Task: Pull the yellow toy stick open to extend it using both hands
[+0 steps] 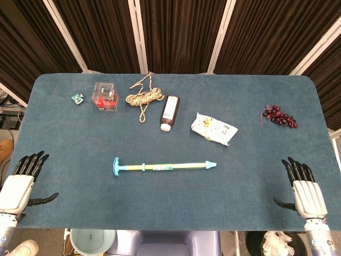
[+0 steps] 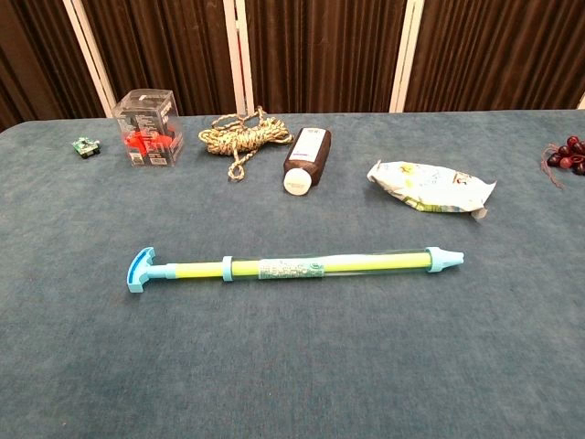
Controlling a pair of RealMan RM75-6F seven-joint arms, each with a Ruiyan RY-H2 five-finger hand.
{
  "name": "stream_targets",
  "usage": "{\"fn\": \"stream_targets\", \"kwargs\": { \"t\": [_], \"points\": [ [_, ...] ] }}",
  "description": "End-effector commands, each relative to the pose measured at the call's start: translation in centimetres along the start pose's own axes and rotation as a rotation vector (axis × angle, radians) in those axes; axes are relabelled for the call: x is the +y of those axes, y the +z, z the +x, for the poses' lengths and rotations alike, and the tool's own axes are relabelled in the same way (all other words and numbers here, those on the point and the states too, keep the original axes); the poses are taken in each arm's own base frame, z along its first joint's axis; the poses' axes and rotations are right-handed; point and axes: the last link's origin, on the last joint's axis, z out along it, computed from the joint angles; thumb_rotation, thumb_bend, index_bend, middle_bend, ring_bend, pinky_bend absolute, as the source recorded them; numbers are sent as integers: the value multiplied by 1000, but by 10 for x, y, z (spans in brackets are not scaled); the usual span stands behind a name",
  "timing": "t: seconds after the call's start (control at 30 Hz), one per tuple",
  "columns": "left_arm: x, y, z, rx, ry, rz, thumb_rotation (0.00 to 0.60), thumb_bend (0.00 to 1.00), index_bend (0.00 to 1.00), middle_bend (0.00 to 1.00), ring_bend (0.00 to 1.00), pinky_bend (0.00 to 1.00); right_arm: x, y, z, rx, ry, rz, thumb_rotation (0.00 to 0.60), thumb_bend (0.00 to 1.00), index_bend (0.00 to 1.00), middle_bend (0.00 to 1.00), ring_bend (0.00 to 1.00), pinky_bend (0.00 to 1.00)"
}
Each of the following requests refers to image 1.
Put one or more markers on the black device box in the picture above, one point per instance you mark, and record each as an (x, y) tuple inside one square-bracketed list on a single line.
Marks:
[(11, 122)]

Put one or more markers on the crumpled white paper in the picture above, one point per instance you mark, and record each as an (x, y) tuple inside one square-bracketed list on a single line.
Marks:
[(278, 244)]

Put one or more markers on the brown bottle white label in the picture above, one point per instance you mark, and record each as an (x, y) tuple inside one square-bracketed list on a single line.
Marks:
[(170, 109)]

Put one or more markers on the right purple robot arm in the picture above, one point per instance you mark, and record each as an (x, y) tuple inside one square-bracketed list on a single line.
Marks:
[(319, 237)]

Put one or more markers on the white printed snack packet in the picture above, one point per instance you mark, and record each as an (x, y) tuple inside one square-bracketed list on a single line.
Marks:
[(213, 129)]

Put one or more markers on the brown curtain partition panel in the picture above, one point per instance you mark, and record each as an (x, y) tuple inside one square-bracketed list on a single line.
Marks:
[(181, 34), (271, 34), (26, 40), (330, 74), (101, 34)]

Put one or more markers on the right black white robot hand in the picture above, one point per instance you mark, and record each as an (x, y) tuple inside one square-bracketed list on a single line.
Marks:
[(309, 197)]

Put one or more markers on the blue felt table cover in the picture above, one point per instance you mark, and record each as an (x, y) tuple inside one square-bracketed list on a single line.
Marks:
[(80, 146)]

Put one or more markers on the yellow stick with blue ends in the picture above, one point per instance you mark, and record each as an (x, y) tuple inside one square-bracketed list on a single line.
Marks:
[(160, 167)]

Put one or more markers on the white shoe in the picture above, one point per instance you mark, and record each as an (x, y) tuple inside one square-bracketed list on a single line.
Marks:
[(24, 248)]

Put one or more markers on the pale green basin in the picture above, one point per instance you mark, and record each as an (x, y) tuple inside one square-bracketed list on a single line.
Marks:
[(92, 240)]

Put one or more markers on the purple plastic grape bunch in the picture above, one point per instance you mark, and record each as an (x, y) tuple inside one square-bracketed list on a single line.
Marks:
[(279, 117)]

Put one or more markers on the clear box with red parts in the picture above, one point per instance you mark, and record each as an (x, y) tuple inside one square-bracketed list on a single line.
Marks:
[(105, 97)]

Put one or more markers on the small green circuit board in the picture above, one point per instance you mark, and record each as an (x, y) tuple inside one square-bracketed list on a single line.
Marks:
[(77, 99)]

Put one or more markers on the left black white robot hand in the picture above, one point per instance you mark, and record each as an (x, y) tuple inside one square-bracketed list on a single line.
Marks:
[(18, 186)]

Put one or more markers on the brown shoe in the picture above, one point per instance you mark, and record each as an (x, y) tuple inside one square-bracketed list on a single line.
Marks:
[(5, 149)]

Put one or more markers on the purple robot torso base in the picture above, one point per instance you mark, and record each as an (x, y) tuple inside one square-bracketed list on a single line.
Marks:
[(173, 244)]

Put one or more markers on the black trash bin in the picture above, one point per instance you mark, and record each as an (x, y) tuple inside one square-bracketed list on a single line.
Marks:
[(254, 242)]

